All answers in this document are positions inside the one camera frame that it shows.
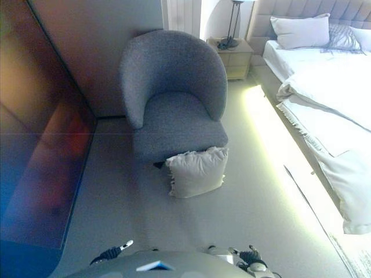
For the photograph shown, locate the white rectangular pillow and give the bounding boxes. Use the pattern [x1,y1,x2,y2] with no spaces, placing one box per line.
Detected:
[349,25,371,53]
[269,13,331,49]

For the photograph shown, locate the white fringed blanket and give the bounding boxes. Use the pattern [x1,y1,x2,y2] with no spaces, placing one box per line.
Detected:
[277,100,371,159]

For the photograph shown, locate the pale patterned rug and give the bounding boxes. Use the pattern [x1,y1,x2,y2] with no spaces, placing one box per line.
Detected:
[329,233,371,278]

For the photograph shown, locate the white duvet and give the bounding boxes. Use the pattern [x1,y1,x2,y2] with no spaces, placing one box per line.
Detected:
[275,54,371,235]

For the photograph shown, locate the white bed sheet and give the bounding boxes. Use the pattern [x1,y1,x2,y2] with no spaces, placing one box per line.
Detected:
[262,39,371,85]

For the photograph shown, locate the white ribbed radiator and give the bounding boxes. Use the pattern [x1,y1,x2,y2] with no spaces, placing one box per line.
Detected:
[162,0,202,35]

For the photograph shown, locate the white fringed cushion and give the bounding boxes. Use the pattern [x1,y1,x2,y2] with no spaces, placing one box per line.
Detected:
[165,146,230,199]

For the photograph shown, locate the grey upholstered armchair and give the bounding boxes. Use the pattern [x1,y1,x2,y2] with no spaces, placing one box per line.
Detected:
[119,28,230,169]

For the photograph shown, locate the glossy dark wardrobe panel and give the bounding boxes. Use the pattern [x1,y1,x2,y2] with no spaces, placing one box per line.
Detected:
[0,0,98,255]

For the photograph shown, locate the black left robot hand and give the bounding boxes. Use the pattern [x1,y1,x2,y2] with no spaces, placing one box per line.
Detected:
[89,239,134,266]

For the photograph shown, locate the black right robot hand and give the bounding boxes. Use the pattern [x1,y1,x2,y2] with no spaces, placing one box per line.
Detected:
[228,244,263,264]

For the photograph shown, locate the beige wooden nightstand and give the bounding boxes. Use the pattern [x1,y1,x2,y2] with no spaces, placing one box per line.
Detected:
[207,37,254,81]

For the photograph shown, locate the grey robot torso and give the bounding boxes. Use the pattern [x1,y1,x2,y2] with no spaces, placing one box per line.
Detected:
[62,250,253,278]

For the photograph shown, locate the grey fringed throw pillow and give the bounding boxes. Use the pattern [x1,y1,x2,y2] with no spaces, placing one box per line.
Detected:
[320,23,368,56]

